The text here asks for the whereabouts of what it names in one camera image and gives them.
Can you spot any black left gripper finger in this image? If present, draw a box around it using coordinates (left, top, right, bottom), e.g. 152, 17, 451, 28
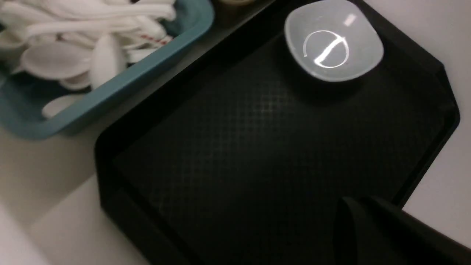
333, 196, 471, 265

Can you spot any white dish tray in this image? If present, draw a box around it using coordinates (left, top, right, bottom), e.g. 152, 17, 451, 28
284, 0, 384, 82

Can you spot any black serving tray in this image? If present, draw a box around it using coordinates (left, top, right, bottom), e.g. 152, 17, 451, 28
95, 0, 460, 265

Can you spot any brown plastic bin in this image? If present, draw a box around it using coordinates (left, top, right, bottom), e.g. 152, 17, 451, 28
211, 0, 257, 26

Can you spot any pile of white spoons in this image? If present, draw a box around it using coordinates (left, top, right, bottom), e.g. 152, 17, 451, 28
1, 0, 177, 119

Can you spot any teal plastic bin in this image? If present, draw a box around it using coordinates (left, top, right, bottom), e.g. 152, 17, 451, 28
0, 0, 215, 140

